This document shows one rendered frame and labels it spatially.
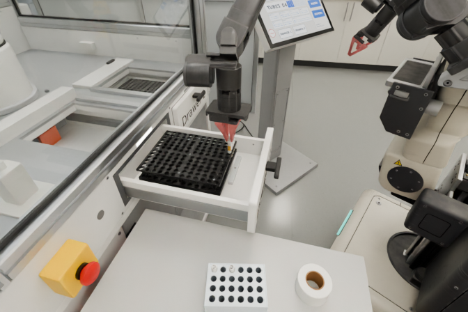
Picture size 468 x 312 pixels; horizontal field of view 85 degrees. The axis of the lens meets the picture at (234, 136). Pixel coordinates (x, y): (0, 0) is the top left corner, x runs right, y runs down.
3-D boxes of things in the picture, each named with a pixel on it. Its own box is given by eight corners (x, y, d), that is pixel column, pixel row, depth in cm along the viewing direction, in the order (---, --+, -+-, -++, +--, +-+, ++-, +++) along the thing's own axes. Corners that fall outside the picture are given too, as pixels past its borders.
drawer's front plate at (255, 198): (270, 154, 82) (274, 127, 75) (254, 235, 59) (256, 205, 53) (264, 154, 82) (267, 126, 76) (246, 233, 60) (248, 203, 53)
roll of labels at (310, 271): (315, 315, 52) (320, 306, 49) (288, 287, 56) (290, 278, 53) (334, 290, 55) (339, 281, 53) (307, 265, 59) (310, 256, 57)
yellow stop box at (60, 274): (102, 262, 52) (90, 243, 48) (77, 300, 47) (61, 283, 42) (81, 256, 53) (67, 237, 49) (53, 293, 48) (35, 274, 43)
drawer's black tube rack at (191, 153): (236, 157, 78) (237, 141, 74) (220, 202, 65) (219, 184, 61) (170, 146, 83) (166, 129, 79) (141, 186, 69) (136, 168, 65)
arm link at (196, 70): (237, 26, 53) (239, 41, 61) (182, 24, 54) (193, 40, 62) (233, 84, 53) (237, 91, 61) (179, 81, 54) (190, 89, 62)
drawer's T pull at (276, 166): (281, 160, 68) (281, 156, 67) (278, 180, 62) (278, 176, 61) (267, 158, 69) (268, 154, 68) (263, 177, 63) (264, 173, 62)
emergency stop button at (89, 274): (105, 269, 49) (98, 258, 47) (91, 290, 46) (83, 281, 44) (91, 265, 50) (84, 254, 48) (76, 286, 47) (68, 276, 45)
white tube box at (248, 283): (263, 271, 58) (264, 264, 56) (266, 315, 52) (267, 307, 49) (209, 271, 58) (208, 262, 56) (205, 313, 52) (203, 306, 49)
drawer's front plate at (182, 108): (207, 97, 112) (205, 74, 106) (180, 136, 90) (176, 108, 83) (203, 97, 113) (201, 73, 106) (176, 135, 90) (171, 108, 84)
